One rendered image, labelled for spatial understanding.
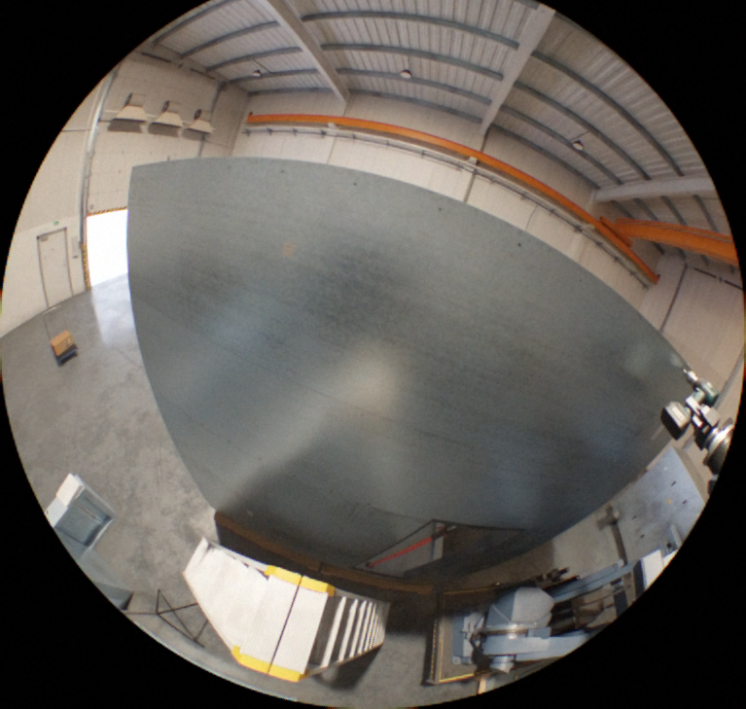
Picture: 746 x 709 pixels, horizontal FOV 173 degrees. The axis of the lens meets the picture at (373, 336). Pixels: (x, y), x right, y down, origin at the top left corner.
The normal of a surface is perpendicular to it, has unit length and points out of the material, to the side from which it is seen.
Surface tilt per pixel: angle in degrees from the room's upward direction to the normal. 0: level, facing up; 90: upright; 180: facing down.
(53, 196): 90
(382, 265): 90
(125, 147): 90
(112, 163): 90
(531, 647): 47
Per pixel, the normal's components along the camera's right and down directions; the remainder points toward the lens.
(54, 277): 0.94, 0.35
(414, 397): -0.21, 0.41
